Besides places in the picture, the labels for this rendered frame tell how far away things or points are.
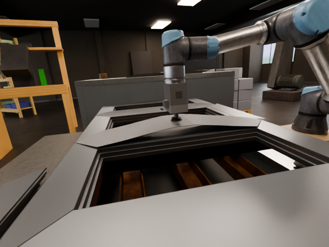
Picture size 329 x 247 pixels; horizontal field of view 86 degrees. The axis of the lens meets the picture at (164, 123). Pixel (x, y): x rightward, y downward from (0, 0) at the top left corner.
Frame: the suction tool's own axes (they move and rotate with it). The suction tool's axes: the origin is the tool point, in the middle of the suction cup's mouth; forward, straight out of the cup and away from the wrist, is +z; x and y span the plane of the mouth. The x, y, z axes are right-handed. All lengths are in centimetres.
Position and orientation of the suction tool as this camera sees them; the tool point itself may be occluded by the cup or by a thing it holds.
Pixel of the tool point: (176, 122)
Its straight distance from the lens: 68.2
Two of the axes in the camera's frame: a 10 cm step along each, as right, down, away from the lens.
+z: 0.7, 9.6, 2.7
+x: 9.6, -1.3, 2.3
